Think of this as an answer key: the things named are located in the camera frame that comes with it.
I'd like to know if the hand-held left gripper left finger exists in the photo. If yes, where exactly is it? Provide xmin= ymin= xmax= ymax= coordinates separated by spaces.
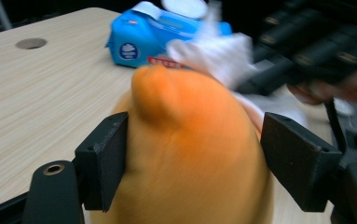
xmin=74 ymin=111 xmax=130 ymax=213

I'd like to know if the white wet wipe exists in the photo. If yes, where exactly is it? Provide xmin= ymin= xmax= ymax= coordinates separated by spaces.
xmin=166 ymin=1 xmax=309 ymax=129

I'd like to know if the orange plush ball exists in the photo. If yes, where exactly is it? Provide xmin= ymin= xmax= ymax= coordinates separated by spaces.
xmin=89 ymin=64 xmax=275 ymax=224

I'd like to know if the round grey table grommet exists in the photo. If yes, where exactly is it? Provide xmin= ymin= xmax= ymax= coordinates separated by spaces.
xmin=15 ymin=37 xmax=48 ymax=50

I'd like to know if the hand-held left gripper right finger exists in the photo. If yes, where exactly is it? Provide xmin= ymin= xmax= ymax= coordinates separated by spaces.
xmin=260 ymin=112 xmax=344 ymax=213

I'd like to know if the black cable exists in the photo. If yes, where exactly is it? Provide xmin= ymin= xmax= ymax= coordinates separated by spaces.
xmin=323 ymin=98 xmax=349 ymax=154

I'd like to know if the blue wet wipes packet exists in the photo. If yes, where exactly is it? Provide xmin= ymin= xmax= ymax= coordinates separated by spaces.
xmin=105 ymin=0 xmax=233 ymax=69

